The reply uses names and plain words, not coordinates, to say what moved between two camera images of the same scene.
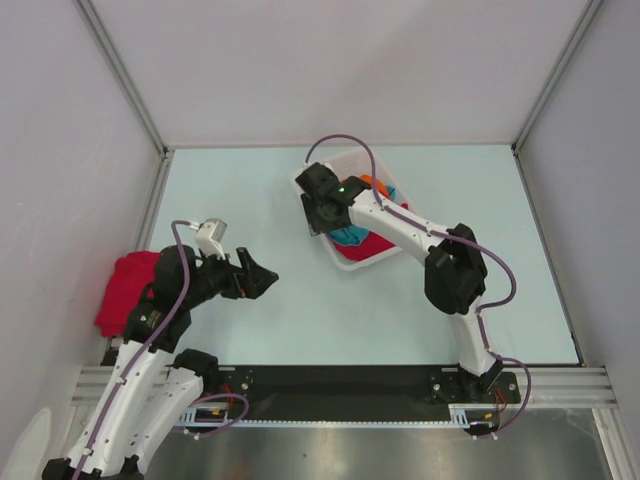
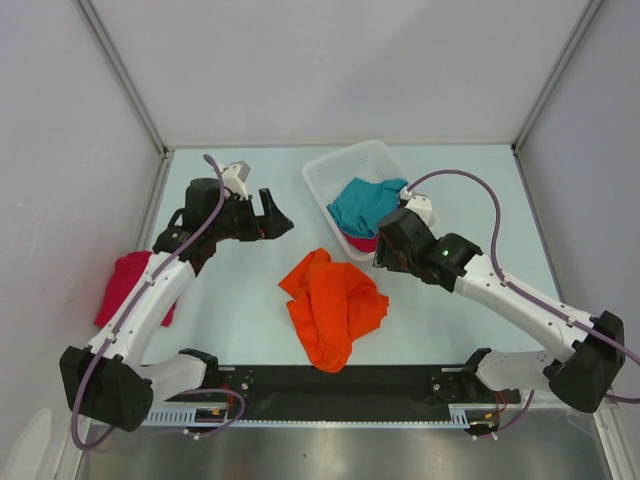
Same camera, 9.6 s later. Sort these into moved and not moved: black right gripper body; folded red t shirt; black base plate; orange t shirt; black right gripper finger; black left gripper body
Moved: black right gripper finger; orange t shirt; black left gripper body; black right gripper body
Not moved: black base plate; folded red t shirt
